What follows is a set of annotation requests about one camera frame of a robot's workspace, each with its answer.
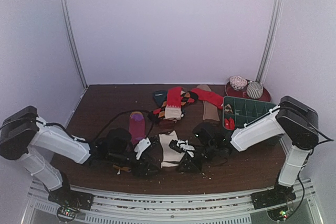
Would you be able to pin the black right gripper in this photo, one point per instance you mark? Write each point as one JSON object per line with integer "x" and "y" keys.
{"x": 191, "y": 160}

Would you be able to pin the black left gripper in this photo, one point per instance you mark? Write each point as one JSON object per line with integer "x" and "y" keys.
{"x": 142, "y": 172}

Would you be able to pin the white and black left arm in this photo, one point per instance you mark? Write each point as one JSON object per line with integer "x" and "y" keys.
{"x": 25, "y": 131}

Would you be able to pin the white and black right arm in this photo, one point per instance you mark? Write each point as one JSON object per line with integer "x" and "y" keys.
{"x": 291, "y": 119}

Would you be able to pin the red and cream lace sock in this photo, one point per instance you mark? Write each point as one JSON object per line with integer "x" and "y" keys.
{"x": 173, "y": 104}

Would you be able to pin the tan and brown ribbed sock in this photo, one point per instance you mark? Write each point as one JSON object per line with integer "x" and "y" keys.
{"x": 210, "y": 113}

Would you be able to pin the rolled red sock in tray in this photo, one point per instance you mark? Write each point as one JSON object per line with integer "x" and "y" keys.
{"x": 229, "y": 124}

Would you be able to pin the black red yellow argyle sock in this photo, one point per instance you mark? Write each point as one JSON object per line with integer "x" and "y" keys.
{"x": 187, "y": 98}

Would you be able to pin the rolled argyle sock in tray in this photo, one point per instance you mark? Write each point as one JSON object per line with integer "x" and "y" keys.
{"x": 228, "y": 109}

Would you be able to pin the long red sock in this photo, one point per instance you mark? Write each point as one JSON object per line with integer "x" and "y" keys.
{"x": 209, "y": 96}

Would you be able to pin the dark teal sock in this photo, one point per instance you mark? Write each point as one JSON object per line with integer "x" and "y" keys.
{"x": 159, "y": 97}

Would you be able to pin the green plastic divided organizer tray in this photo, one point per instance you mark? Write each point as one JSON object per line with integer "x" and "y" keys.
{"x": 249, "y": 116}

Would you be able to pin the dark red round plate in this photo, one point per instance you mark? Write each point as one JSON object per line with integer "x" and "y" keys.
{"x": 230, "y": 91}

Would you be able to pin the left round controller board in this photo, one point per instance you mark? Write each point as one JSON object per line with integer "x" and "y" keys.
{"x": 66, "y": 215}

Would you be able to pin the round controller board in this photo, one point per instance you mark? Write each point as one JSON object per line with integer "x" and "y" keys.
{"x": 66, "y": 215}
{"x": 278, "y": 214}

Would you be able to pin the patterned white ceramic bowl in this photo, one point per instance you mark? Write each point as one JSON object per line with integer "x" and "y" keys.
{"x": 237, "y": 82}

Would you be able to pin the striped grey ceramic cup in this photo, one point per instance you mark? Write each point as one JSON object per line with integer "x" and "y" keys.
{"x": 254, "y": 90}

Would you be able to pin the right round controller board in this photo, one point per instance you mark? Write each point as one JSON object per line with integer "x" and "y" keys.
{"x": 278, "y": 214}

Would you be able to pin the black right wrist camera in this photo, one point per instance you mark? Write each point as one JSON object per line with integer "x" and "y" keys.
{"x": 205, "y": 132}

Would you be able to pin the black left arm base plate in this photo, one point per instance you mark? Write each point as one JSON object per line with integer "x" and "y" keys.
{"x": 72, "y": 199}

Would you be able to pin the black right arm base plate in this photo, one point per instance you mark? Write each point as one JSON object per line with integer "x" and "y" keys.
{"x": 272, "y": 197}

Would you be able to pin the left aluminium corner post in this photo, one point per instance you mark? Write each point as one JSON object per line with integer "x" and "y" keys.
{"x": 72, "y": 43}

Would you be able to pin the aluminium corner post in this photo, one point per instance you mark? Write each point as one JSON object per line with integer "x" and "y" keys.
{"x": 270, "y": 41}
{"x": 72, "y": 43}

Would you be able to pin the right aluminium corner post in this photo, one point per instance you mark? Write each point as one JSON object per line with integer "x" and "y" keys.
{"x": 270, "y": 41}

